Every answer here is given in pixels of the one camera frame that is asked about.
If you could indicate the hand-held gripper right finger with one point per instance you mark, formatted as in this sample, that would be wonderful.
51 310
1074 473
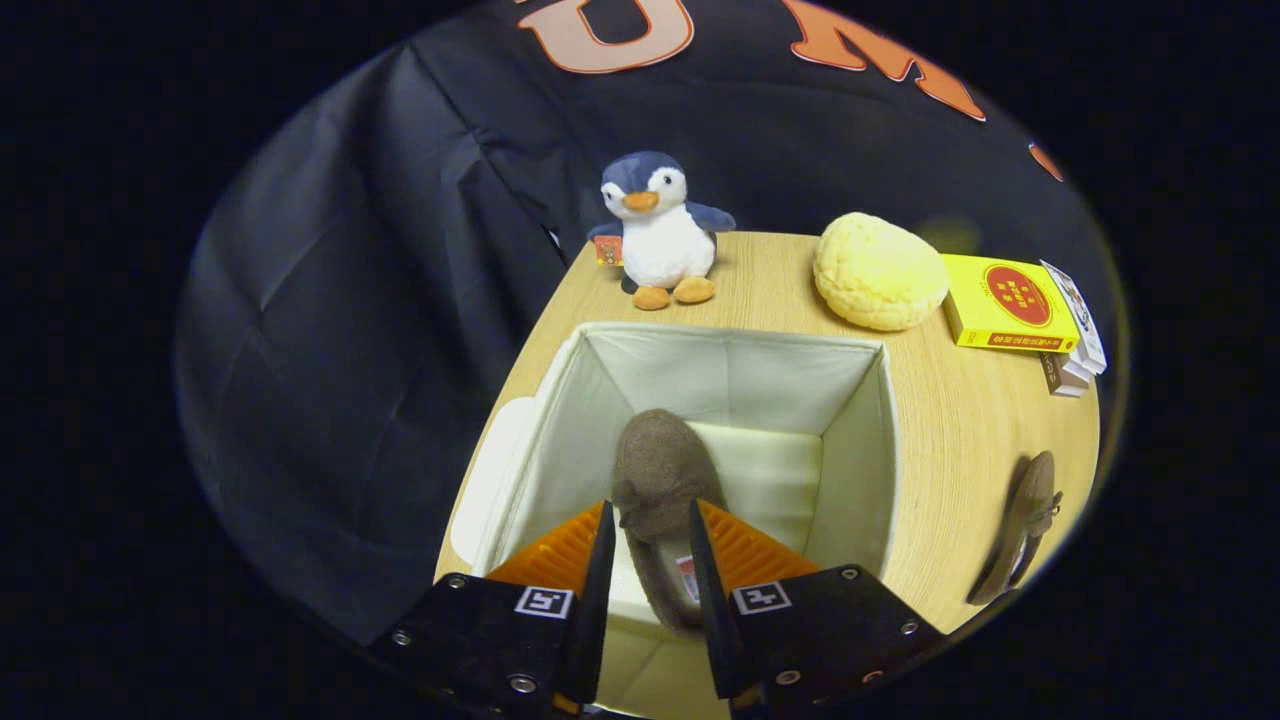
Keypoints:
708 600

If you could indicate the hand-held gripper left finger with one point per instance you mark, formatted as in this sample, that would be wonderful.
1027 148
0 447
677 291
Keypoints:
598 600

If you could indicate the brown suede shoe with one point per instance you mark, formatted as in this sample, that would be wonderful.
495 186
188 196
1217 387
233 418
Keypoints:
1020 530
655 470

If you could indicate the cream fabric storage box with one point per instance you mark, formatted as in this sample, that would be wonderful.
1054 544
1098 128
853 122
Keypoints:
750 380

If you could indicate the blue white penguin plush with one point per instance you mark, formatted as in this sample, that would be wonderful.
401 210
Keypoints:
665 245

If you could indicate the yellow bread-shaped plush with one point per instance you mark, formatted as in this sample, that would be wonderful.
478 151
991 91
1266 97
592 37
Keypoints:
880 272

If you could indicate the brown-spined book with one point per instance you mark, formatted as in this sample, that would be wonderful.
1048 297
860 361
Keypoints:
1062 380

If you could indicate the yellow book with red circle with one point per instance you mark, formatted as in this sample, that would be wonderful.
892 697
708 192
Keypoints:
1005 300

